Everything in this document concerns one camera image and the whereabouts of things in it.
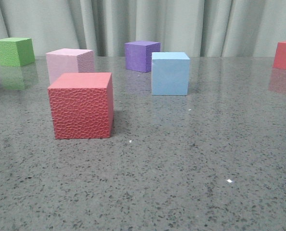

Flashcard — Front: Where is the green foam cube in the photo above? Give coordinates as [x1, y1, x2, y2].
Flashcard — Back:
[0, 38, 35, 67]

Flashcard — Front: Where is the light blue foam cube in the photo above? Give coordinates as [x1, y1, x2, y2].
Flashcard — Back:
[151, 52, 190, 95]

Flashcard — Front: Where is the large red textured cube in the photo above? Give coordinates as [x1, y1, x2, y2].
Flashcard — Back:
[48, 72, 114, 139]

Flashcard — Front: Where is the pink foam cube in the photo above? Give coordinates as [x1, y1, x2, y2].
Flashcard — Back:
[46, 48, 94, 84]

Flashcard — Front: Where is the purple foam cube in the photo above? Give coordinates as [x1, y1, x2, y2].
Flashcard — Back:
[124, 40, 161, 73]

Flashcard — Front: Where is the grey-green curtain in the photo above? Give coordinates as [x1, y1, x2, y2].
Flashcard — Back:
[0, 0, 286, 57]

